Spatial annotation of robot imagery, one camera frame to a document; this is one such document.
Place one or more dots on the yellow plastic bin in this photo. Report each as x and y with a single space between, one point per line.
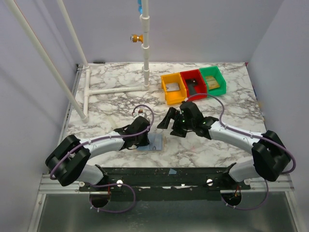
175 97

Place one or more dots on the green plastic bin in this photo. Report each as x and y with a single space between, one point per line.
214 71

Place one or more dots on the white PVC pipe frame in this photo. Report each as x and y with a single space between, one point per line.
83 112

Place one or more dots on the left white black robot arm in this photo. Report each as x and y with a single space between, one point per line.
68 162

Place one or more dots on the beige card holder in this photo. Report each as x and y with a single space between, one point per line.
156 143

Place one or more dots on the white VIP card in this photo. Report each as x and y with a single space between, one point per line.
171 87

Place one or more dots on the orange camera on pole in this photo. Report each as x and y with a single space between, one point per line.
136 38

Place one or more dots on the blue sticker on rail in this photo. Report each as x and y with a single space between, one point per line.
172 171

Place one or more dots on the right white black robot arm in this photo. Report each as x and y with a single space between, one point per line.
269 157

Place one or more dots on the gold card in green bin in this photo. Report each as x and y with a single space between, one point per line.
212 82

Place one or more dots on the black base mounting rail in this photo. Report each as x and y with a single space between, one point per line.
156 184

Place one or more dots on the black card in red bin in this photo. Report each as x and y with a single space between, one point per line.
191 82

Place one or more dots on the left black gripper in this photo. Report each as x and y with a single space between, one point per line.
143 138

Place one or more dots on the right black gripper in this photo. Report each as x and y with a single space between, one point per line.
177 124

